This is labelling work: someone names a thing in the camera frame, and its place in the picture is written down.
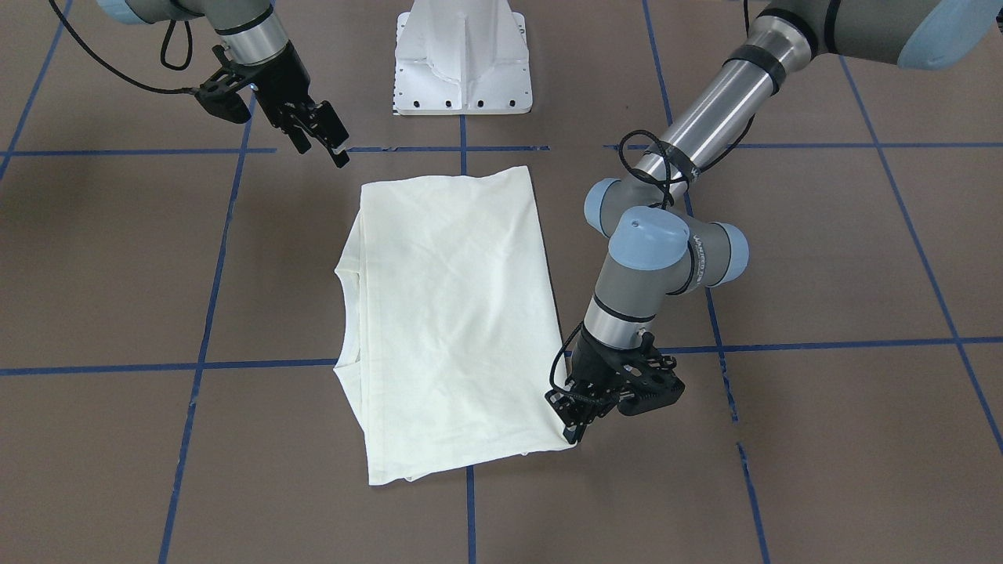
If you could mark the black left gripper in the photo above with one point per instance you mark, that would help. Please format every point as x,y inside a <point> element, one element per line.
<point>584,362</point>

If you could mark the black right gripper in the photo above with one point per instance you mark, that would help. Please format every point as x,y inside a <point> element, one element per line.
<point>284,77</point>

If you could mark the cream long-sleeve cat shirt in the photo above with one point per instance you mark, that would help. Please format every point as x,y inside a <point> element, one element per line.
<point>450,324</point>

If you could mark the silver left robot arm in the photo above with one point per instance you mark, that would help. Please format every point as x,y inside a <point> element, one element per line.
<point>870,197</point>

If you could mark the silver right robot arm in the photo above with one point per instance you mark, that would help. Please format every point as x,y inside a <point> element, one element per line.
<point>254,51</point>

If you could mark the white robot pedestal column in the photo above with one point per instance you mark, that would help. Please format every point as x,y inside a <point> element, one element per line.
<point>461,57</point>

